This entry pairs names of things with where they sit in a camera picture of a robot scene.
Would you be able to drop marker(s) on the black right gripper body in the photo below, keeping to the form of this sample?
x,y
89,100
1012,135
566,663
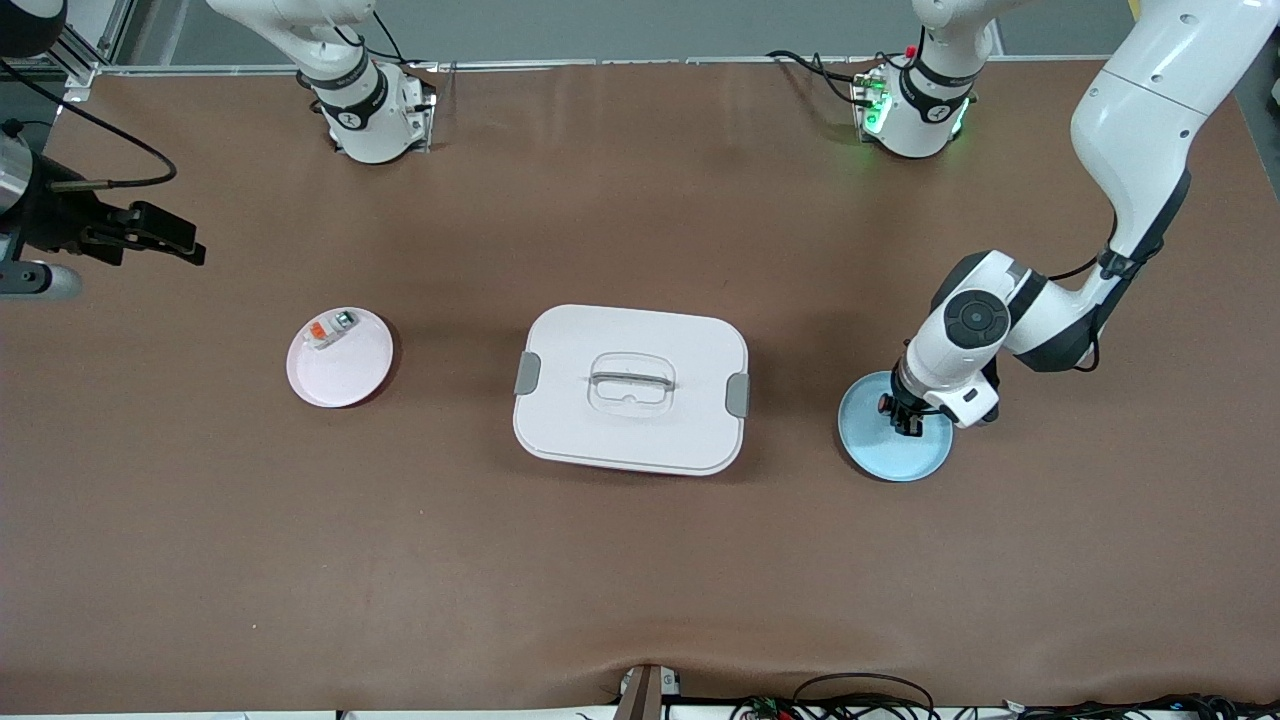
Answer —
x,y
50,222

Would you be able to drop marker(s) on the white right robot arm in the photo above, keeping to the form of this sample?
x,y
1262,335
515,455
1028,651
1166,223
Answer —
x,y
360,110

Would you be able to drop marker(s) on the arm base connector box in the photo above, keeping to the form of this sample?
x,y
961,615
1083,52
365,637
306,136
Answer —
x,y
870,100

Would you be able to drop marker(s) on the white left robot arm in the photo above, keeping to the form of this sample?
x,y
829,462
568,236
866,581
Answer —
x,y
1140,130

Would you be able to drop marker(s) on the white lidded storage box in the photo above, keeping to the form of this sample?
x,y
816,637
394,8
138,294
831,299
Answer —
x,y
640,440

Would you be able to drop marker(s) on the light blue round plate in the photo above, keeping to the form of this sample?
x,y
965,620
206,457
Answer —
x,y
880,450

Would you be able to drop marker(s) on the pink round plate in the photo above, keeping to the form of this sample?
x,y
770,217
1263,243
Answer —
x,y
345,375

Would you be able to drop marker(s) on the brown table mat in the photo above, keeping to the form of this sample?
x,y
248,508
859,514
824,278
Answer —
x,y
200,550

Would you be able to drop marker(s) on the aluminium frame post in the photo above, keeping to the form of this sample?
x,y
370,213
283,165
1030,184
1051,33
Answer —
x,y
85,65

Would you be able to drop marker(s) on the white orange switch module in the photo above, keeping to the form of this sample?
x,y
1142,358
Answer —
x,y
325,332

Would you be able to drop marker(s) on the metal table edge bracket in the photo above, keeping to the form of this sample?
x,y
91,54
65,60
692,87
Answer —
x,y
645,695

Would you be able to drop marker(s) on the silver table edge rail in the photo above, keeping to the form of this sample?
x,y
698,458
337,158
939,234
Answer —
x,y
650,62

